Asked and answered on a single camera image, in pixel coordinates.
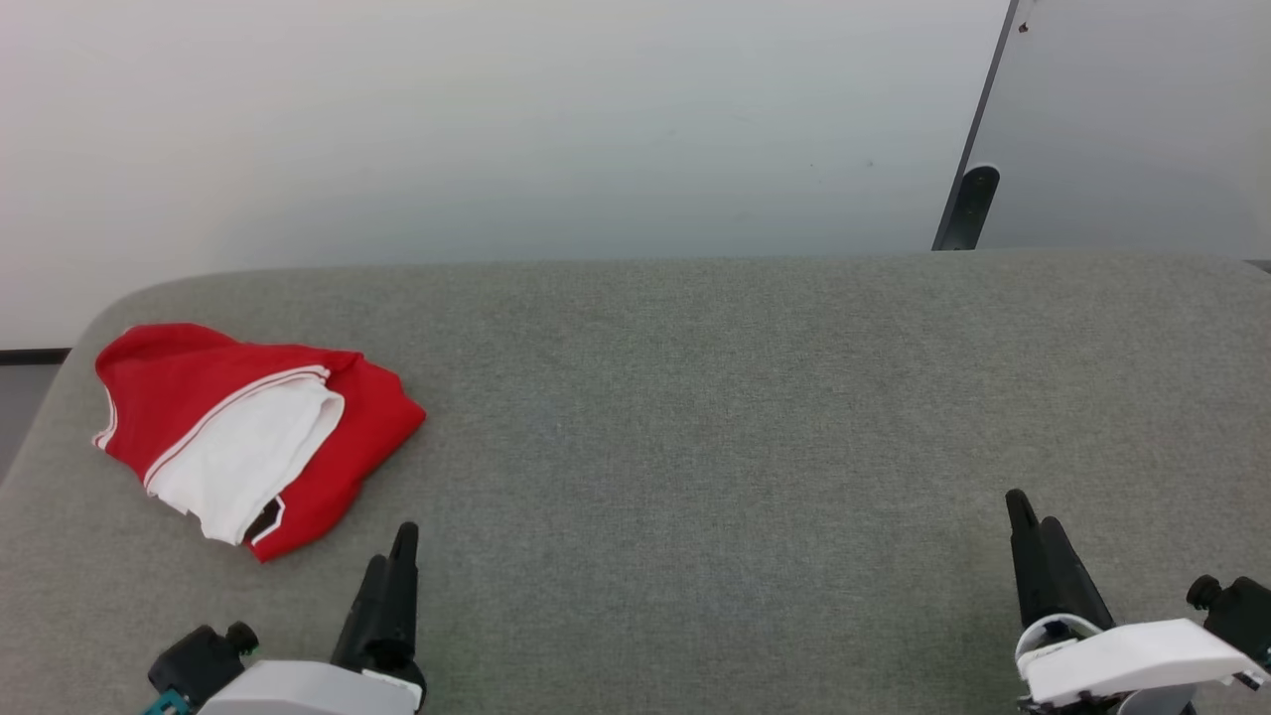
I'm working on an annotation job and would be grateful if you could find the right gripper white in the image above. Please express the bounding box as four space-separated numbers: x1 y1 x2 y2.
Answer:
1005 489 1268 715

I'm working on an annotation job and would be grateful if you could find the black rounded post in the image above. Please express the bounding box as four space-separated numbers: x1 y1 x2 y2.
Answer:
955 165 1002 251

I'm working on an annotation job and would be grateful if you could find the red and white jersey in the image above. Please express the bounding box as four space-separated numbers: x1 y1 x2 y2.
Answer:
92 323 428 564

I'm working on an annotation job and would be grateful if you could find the dark metal partition frame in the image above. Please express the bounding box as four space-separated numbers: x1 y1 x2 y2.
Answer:
931 0 1023 251

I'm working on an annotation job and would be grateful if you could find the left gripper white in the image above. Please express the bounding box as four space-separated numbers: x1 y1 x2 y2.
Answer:
199 521 427 715

